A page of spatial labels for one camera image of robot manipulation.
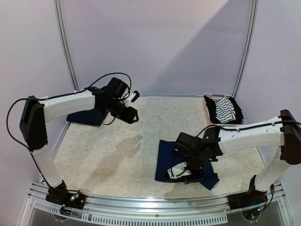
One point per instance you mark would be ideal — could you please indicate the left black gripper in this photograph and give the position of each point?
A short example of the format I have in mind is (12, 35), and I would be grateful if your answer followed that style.
(129, 117)

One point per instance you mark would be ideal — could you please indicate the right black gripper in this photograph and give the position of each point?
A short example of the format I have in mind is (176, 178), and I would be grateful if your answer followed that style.
(191, 174)

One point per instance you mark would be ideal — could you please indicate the blue garment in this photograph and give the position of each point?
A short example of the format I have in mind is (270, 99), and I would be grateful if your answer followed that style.
(167, 158)

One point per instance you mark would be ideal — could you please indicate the dark blue denim jeans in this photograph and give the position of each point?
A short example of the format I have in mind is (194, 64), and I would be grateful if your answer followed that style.
(93, 117)

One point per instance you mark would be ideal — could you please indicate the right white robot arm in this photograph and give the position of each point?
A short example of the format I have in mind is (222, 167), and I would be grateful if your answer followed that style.
(282, 131)

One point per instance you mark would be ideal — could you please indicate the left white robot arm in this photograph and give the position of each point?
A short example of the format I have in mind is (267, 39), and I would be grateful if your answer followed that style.
(37, 112)

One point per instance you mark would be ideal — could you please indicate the pink plastic laundry basket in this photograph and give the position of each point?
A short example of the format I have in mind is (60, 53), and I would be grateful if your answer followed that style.
(209, 110)

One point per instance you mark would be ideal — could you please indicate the black white striped garment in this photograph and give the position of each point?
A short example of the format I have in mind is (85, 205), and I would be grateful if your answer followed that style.
(225, 111)

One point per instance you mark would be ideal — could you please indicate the black garment in basket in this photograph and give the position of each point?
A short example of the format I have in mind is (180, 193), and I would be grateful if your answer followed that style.
(211, 110)

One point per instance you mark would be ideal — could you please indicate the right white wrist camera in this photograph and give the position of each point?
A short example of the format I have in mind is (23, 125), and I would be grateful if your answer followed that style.
(178, 171)

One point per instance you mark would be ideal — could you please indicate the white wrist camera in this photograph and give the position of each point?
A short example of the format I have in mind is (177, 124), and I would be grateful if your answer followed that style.
(133, 96)
(178, 171)

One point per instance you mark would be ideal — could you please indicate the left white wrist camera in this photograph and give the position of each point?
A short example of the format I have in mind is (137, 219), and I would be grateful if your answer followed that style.
(133, 96)

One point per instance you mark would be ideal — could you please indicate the aluminium front rail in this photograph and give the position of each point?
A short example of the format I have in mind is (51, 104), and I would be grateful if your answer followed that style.
(116, 211)

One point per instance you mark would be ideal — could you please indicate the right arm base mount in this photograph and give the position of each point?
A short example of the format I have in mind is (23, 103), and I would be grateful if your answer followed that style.
(251, 203)

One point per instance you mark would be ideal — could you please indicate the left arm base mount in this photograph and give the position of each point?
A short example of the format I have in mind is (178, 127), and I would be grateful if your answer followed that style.
(68, 198)

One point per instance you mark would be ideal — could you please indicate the left aluminium frame post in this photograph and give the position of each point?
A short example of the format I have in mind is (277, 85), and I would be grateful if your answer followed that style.
(64, 44)

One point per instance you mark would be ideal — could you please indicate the aluminium frame post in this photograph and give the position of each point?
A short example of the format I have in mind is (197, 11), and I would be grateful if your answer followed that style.
(64, 44)
(247, 46)

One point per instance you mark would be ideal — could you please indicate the right aluminium frame post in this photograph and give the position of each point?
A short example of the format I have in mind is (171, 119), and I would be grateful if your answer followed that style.
(247, 46)

